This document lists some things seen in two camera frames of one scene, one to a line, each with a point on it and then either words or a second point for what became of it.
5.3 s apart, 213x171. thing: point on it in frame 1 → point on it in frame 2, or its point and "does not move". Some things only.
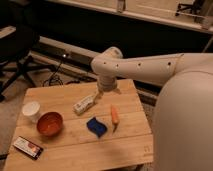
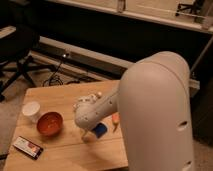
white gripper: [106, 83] → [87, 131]
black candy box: [28, 148] does not move
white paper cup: [31, 110] does not move
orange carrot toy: [114, 117] does not move
